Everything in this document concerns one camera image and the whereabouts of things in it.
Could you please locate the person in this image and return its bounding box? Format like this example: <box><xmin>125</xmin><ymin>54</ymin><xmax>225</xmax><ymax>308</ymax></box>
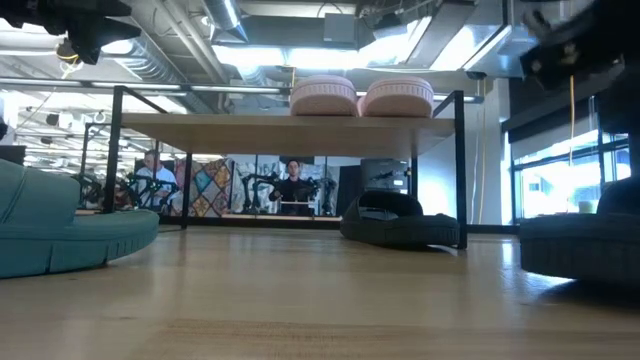
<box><xmin>267</xmin><ymin>158</ymin><xmax>322</xmax><ymax>216</ymax></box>
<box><xmin>133</xmin><ymin>148</ymin><xmax>180</xmax><ymax>211</ymax></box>

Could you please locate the black foam slide sandal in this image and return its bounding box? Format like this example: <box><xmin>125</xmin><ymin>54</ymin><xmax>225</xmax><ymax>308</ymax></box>
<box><xmin>518</xmin><ymin>175</ymin><xmax>640</xmax><ymax>287</ymax></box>
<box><xmin>339</xmin><ymin>189</ymin><xmax>461</xmax><ymax>250</ymax></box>

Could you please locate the colourful patchwork quilt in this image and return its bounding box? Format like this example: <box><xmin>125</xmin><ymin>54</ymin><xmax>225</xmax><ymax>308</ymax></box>
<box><xmin>185</xmin><ymin>158</ymin><xmax>235</xmax><ymax>219</ymax></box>

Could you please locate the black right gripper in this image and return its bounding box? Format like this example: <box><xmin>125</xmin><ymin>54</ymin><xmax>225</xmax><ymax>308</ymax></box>
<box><xmin>518</xmin><ymin>0</ymin><xmax>640</xmax><ymax>92</ymax></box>

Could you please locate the teal foam slide sandal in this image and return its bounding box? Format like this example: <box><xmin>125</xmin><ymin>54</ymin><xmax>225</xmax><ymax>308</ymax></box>
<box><xmin>0</xmin><ymin>158</ymin><xmax>160</xmax><ymax>279</ymax></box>

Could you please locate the black equipment cabinet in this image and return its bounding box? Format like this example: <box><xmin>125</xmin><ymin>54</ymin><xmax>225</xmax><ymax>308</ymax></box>
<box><xmin>359</xmin><ymin>158</ymin><xmax>412</xmax><ymax>195</ymax></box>

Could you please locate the pink foam slide sandal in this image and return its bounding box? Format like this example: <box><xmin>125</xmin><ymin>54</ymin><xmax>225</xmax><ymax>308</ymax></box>
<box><xmin>289</xmin><ymin>74</ymin><xmax>359</xmax><ymax>118</ymax></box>
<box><xmin>356</xmin><ymin>75</ymin><xmax>436</xmax><ymax>119</ymax></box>

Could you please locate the silver ventilation duct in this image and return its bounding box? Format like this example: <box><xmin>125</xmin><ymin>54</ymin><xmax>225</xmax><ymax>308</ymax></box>
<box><xmin>202</xmin><ymin>0</ymin><xmax>250</xmax><ymax>44</ymax></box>

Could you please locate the wooden shelf with black frame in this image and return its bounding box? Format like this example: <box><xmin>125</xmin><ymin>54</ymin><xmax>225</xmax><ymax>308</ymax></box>
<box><xmin>101</xmin><ymin>84</ymin><xmax>469</xmax><ymax>251</ymax></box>

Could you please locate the grey ceiling-mounted box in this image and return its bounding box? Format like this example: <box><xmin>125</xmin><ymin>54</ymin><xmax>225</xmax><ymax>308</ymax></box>
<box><xmin>323</xmin><ymin>13</ymin><xmax>358</xmax><ymax>45</ymax></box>

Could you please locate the black monitor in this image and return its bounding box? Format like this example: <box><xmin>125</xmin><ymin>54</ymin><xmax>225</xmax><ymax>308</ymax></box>
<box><xmin>0</xmin><ymin>144</ymin><xmax>27</xmax><ymax>166</ymax></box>

